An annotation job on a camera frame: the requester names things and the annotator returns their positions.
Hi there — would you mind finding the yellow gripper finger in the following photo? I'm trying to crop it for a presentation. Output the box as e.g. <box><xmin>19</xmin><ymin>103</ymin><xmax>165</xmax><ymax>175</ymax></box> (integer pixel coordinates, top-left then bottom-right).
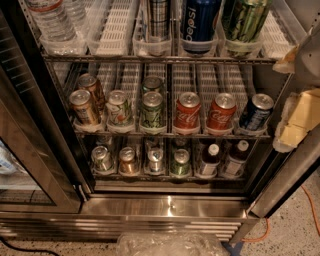
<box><xmin>273</xmin><ymin>88</ymin><xmax>320</xmax><ymax>153</ymax></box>
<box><xmin>272</xmin><ymin>45</ymin><xmax>299</xmax><ymax>74</ymax></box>

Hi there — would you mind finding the red coke can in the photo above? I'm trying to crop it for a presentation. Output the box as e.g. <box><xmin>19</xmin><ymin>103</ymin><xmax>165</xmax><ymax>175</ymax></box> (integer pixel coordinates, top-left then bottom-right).
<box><xmin>207</xmin><ymin>93</ymin><xmax>237</xmax><ymax>130</ymax></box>
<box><xmin>175</xmin><ymin>92</ymin><xmax>201</xmax><ymax>129</ymax></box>

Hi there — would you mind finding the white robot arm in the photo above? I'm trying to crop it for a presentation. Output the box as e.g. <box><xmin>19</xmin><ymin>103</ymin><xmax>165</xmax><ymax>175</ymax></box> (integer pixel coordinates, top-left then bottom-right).
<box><xmin>273</xmin><ymin>22</ymin><xmax>320</xmax><ymax>153</ymax></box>

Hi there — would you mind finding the dark blue soda can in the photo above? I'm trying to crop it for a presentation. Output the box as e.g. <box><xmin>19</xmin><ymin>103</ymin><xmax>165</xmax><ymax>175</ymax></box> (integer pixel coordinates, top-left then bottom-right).
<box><xmin>239</xmin><ymin>93</ymin><xmax>274</xmax><ymax>131</ymax></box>

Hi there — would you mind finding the green tall can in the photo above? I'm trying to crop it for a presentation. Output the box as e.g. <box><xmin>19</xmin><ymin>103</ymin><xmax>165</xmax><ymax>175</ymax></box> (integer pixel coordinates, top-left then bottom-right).
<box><xmin>221</xmin><ymin>0</ymin><xmax>273</xmax><ymax>58</ymax></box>

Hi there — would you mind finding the blue Pepsi can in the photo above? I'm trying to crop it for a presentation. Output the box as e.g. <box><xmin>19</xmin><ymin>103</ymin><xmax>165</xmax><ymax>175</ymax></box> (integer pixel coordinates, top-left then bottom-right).
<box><xmin>180</xmin><ymin>0</ymin><xmax>222</xmax><ymax>54</ymax></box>

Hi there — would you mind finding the green can rear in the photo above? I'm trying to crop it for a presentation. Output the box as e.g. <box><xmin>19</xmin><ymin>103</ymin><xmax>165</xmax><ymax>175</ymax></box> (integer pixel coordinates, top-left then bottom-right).
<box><xmin>142</xmin><ymin>76</ymin><xmax>163</xmax><ymax>93</ymax></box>

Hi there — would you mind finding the green can front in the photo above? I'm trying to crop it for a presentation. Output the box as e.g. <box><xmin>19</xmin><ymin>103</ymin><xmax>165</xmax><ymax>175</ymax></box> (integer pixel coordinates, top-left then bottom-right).
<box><xmin>142</xmin><ymin>91</ymin><xmax>163</xmax><ymax>128</ymax></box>

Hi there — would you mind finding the slim silver can bottom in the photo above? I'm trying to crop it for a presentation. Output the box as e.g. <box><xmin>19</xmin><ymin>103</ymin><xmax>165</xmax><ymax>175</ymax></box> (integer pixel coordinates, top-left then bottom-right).
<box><xmin>148</xmin><ymin>148</ymin><xmax>163</xmax><ymax>172</ymax></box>

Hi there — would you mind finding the white green soda can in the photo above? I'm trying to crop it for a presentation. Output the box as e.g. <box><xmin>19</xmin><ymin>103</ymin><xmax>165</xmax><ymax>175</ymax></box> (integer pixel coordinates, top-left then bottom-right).
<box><xmin>106</xmin><ymin>90</ymin><xmax>132</xmax><ymax>126</ymax></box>

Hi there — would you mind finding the stainless steel fridge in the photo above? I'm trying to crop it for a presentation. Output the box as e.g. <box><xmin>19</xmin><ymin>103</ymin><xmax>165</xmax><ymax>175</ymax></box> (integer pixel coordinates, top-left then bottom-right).
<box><xmin>0</xmin><ymin>0</ymin><xmax>319</xmax><ymax>242</ymax></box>

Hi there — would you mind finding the copper can bottom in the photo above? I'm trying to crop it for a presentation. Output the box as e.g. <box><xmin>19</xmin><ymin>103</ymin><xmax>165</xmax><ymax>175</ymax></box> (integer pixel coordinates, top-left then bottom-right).
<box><xmin>119</xmin><ymin>147</ymin><xmax>138</xmax><ymax>175</ymax></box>

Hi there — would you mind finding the brown can rear left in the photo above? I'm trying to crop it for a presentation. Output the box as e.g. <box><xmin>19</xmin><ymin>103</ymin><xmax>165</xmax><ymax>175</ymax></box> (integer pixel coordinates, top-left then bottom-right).
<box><xmin>77</xmin><ymin>73</ymin><xmax>105</xmax><ymax>113</ymax></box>

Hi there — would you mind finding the silver green can bottom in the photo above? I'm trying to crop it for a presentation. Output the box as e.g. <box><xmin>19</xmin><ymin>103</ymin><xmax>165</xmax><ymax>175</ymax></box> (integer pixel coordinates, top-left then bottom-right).
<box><xmin>91</xmin><ymin>146</ymin><xmax>113</xmax><ymax>172</ymax></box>

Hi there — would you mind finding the gold can front left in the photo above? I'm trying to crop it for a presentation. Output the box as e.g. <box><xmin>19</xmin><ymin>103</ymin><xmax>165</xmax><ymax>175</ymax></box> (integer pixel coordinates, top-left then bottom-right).
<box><xmin>69</xmin><ymin>89</ymin><xmax>100</xmax><ymax>125</ymax></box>

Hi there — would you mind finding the glass fridge door left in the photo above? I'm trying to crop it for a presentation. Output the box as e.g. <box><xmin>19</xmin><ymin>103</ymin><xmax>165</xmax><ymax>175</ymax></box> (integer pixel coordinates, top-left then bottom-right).
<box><xmin>0</xmin><ymin>5</ymin><xmax>81</xmax><ymax>213</ymax></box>

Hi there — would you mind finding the white-cap bottle right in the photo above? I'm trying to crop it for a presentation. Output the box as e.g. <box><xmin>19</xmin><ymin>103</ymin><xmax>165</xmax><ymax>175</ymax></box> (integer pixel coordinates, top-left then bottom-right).
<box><xmin>220</xmin><ymin>140</ymin><xmax>249</xmax><ymax>179</ymax></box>

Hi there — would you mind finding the white-cap bottle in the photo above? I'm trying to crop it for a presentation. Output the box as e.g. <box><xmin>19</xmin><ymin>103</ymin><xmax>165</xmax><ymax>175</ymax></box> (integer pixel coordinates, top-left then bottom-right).
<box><xmin>200</xmin><ymin>143</ymin><xmax>220</xmax><ymax>176</ymax></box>
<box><xmin>220</xmin><ymin>140</ymin><xmax>249</xmax><ymax>179</ymax></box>

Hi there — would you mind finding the white-cap bottle left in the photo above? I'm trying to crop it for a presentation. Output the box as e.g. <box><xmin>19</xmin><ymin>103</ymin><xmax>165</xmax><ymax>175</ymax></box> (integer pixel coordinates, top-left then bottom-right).
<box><xmin>200</xmin><ymin>143</ymin><xmax>220</xmax><ymax>176</ymax></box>

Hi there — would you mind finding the blue tape on floor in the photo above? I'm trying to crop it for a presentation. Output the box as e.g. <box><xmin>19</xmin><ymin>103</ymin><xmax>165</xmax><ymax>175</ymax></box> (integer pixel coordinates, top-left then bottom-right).
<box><xmin>222</xmin><ymin>242</ymin><xmax>244</xmax><ymax>256</ymax></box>

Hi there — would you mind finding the clear plastic bag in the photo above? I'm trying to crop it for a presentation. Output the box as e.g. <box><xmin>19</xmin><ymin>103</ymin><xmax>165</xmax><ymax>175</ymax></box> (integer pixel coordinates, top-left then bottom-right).
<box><xmin>116</xmin><ymin>232</ymin><xmax>230</xmax><ymax>256</ymax></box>

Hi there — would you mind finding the clear water bottle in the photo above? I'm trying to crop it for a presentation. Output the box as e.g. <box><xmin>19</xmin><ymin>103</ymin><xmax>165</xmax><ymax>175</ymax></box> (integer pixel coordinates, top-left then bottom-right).
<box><xmin>25</xmin><ymin>0</ymin><xmax>76</xmax><ymax>42</ymax></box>

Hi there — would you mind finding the black cable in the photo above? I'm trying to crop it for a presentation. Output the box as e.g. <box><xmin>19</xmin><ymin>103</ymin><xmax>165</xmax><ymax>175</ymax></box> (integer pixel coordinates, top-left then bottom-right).
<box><xmin>0</xmin><ymin>236</ymin><xmax>61</xmax><ymax>256</ymax></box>

